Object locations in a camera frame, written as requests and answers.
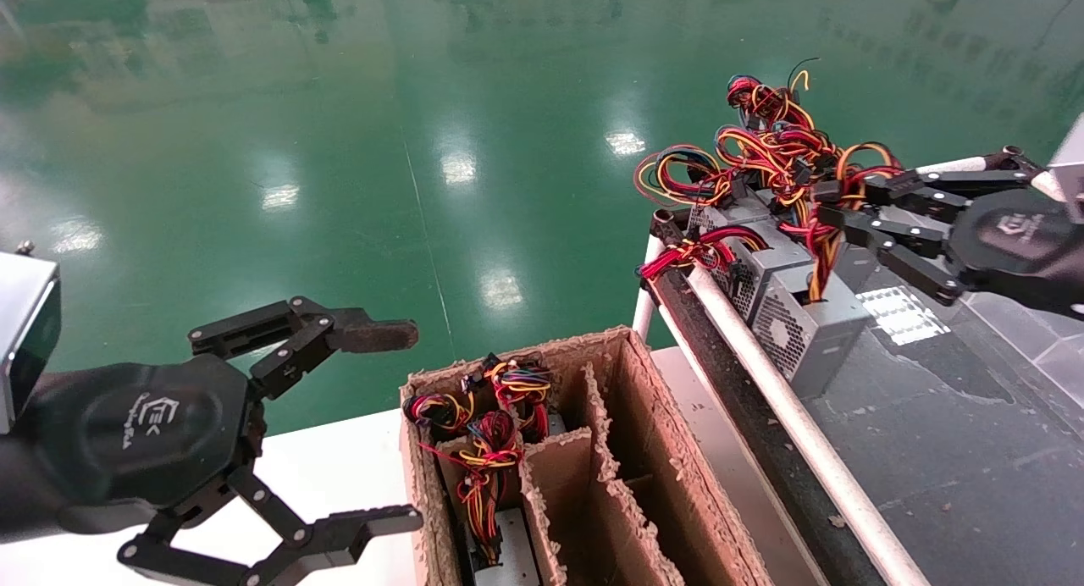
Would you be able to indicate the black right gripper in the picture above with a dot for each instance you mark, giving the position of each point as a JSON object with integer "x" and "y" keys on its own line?
{"x": 1025, "y": 239}

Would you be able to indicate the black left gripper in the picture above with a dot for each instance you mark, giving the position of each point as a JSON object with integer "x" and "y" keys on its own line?
{"x": 144, "y": 433}

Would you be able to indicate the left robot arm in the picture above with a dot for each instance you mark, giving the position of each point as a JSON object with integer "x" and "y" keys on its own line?
{"x": 13, "y": 493}

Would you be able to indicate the grey power supply unit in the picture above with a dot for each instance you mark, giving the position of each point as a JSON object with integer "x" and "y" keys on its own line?
{"x": 710, "y": 222}
{"x": 847, "y": 325}
{"x": 783, "y": 256}
{"x": 512, "y": 552}
{"x": 553, "y": 425}

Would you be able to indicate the clear acrylic compartment tray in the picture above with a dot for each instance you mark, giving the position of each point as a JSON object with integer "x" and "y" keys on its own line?
{"x": 1025, "y": 349}

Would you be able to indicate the cardboard divider insert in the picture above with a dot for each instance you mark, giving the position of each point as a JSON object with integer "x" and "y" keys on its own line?
{"x": 559, "y": 476}

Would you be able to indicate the worn compartment cardboard box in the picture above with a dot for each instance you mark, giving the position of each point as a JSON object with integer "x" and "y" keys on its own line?
{"x": 677, "y": 450}

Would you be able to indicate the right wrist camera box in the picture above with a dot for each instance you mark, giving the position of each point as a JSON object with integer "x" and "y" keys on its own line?
{"x": 1069, "y": 158}

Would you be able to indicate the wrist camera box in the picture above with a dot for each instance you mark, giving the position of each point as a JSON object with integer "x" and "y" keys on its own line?
{"x": 21, "y": 323}
{"x": 1069, "y": 158}

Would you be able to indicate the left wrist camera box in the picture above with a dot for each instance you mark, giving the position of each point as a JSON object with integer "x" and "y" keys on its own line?
{"x": 21, "y": 323}

